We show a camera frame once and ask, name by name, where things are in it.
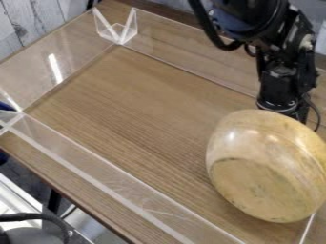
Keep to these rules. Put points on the clear acrylic tray wall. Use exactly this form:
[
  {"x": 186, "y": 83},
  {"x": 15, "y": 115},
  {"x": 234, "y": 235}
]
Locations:
[{"x": 116, "y": 97}]

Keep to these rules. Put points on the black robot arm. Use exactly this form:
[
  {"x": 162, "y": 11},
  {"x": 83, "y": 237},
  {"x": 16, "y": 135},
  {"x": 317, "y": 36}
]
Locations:
[{"x": 274, "y": 32}]

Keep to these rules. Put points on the black table leg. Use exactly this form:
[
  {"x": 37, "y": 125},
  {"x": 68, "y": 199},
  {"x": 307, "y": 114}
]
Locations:
[{"x": 53, "y": 202}]

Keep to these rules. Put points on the light wooden bowl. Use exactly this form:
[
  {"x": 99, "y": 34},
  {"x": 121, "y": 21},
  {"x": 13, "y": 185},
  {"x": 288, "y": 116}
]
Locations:
[{"x": 266, "y": 165}]

